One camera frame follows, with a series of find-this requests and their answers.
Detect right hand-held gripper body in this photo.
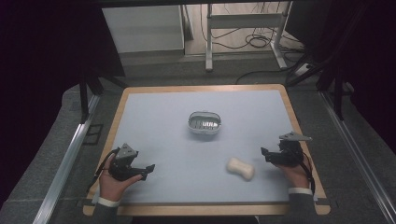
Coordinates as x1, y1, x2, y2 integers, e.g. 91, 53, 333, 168
267, 131, 313, 167

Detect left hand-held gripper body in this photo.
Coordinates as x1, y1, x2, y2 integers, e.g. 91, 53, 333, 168
107, 143, 150, 182

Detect cream soap bar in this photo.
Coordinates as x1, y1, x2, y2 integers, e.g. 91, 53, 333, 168
226, 157, 256, 182

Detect person's left hand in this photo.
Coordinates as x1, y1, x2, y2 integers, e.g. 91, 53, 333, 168
98, 154, 144, 203

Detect person's right hand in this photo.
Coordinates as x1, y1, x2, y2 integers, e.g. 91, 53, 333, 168
273, 154, 312, 189

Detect light blue table mat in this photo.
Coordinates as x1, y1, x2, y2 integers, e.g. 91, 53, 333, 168
92, 89, 319, 205

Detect black stand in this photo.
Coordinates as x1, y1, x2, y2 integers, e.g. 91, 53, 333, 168
286, 52, 356, 121
78, 69, 129, 125

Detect grey cabinet panel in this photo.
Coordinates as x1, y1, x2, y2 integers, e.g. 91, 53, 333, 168
102, 5, 185, 54

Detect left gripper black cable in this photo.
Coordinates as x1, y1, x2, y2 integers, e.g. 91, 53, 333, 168
87, 147, 121, 193

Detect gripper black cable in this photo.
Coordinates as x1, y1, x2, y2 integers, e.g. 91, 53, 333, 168
299, 151, 317, 196
87, 147, 121, 193

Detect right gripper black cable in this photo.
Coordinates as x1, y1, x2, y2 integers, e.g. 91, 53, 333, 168
299, 151, 317, 196

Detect aluminium rail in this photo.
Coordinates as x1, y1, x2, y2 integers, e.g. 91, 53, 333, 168
32, 94, 101, 224
320, 91, 396, 224

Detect black floor cables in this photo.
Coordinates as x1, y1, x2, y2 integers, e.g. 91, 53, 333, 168
200, 3, 307, 85

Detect white metal desk frame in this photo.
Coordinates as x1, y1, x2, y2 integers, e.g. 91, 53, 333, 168
205, 2, 293, 72

